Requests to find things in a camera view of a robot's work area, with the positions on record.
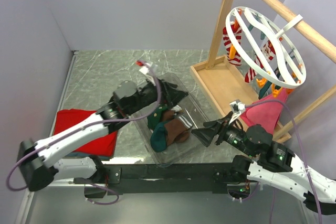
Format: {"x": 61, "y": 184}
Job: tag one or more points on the teal santa sock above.
{"x": 158, "y": 138}

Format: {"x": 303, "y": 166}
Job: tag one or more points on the wooden drying rack frame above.
{"x": 222, "y": 82}

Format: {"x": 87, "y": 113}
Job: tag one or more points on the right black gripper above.
{"x": 218, "y": 127}

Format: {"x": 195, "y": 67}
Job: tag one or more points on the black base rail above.
{"x": 177, "y": 178}

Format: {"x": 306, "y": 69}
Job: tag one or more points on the brown sock grey cuff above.
{"x": 167, "y": 115}

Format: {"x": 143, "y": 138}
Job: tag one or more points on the red white striped sock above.
{"x": 233, "y": 56}

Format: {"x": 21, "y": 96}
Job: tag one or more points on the green dotted duck sock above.
{"x": 154, "y": 118}

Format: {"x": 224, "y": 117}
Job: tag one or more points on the clear plastic bin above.
{"x": 176, "y": 151}

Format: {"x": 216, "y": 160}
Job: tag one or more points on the white round clip hanger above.
{"x": 266, "y": 48}

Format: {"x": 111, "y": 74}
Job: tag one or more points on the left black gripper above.
{"x": 170, "y": 95}

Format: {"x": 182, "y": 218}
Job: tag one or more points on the red folded cloth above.
{"x": 103, "y": 147}

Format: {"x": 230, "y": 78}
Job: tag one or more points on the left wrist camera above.
{"x": 144, "y": 69}

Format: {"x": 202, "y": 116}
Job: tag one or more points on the aluminium frame rail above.
{"x": 45, "y": 81}

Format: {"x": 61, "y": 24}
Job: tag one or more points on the pink towel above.
{"x": 266, "y": 114}

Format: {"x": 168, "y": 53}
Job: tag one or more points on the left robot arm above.
{"x": 42, "y": 162}

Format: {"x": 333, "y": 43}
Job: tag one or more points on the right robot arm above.
{"x": 268, "y": 162}

